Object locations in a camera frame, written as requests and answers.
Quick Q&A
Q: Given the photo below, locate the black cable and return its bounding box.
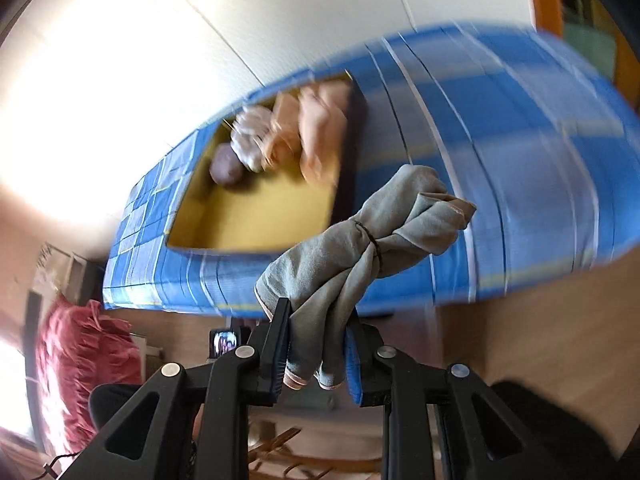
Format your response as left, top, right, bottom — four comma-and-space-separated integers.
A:
42, 452, 81, 478

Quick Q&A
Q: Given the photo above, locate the blue striped bedsheet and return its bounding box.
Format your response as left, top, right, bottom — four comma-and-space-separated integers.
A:
102, 22, 640, 318

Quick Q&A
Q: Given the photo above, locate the small black screen device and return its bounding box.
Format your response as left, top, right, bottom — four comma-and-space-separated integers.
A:
209, 327, 251, 361

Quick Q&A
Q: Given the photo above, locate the lavender cloth bundle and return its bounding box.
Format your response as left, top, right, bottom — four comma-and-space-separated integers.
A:
209, 144, 246, 187

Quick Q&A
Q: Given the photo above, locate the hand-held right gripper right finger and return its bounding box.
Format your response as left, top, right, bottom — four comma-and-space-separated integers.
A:
344, 324, 566, 480

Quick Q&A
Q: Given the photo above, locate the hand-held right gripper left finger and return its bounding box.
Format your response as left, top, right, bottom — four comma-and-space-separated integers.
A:
62, 297, 292, 480

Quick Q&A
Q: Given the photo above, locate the person's right leg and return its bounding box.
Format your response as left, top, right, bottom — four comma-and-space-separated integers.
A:
492, 380, 640, 480

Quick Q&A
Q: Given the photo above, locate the grey cloth bundle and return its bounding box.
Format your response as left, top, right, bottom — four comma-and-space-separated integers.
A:
255, 165, 477, 392

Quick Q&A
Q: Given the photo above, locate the beige cloth bundle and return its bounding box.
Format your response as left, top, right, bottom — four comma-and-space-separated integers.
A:
297, 81, 353, 183

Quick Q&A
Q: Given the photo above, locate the yellow storage box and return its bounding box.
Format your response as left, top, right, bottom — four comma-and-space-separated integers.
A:
165, 72, 368, 253

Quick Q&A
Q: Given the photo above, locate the red ruffled cloth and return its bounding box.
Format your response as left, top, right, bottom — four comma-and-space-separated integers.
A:
35, 297, 146, 456

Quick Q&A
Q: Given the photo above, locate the pink sock bundle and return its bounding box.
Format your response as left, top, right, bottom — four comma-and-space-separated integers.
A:
270, 91, 306, 166

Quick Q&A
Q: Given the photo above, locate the white cloth bundle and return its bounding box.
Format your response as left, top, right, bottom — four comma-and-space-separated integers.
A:
231, 106, 281, 173

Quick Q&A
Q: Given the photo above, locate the wooden chair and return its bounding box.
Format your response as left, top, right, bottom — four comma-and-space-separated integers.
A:
247, 422, 383, 480

